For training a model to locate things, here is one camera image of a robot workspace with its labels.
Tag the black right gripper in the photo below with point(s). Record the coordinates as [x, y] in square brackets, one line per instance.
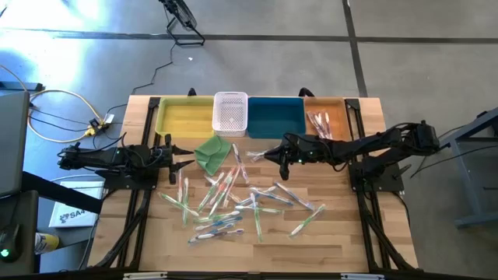
[293, 151]

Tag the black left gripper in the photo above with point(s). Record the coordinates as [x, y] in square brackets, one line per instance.
[165, 157]

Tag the purple white toothbrush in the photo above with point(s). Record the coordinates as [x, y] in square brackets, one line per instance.
[327, 124]
[254, 154]
[320, 124]
[313, 122]
[225, 233]
[240, 163]

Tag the orange white toothbrush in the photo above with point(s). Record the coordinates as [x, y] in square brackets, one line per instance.
[221, 188]
[180, 184]

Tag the green white toothbrush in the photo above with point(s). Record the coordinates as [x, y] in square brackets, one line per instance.
[216, 217]
[210, 192]
[218, 200]
[266, 210]
[257, 223]
[177, 204]
[186, 202]
[307, 221]

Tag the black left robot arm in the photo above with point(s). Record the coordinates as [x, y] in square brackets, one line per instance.
[97, 157]

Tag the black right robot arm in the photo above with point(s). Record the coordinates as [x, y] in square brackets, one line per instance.
[369, 144]

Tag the green cloth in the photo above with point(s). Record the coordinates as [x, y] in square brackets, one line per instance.
[212, 153]

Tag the yellow white wrapped toothbrush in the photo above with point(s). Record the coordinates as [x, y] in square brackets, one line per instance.
[208, 179]

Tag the yellow plastic bin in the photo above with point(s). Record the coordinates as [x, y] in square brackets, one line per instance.
[186, 118]

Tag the blue plastic bin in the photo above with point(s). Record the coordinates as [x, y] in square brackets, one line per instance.
[272, 116]

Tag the green packaged toothbrush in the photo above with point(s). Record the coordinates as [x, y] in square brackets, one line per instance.
[232, 186]

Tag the white perforated basket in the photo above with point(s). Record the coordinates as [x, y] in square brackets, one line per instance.
[229, 116]

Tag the orange plastic bin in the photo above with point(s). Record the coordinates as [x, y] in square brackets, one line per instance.
[340, 114]

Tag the black yellow power plug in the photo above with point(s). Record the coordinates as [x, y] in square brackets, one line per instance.
[95, 126]

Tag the white printed box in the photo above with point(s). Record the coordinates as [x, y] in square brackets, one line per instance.
[76, 210]

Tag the black diagonal beam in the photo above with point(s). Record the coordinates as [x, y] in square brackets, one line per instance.
[62, 194]

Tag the black floor fan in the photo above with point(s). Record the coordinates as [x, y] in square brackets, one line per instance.
[183, 17]

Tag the yellow can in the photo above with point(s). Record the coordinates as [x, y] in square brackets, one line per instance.
[46, 243]

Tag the dark desk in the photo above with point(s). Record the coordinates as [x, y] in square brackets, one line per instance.
[29, 210]

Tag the black flat bar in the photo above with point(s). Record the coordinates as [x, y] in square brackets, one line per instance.
[21, 85]

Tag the black computer mouse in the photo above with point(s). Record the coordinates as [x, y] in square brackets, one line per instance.
[9, 243]

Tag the black table edge rail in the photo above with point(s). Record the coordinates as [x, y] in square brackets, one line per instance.
[249, 275]

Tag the white rail bracket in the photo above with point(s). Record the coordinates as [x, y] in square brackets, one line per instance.
[362, 277]
[144, 276]

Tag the blue-grey metal table frame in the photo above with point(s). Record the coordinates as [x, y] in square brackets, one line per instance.
[465, 183]

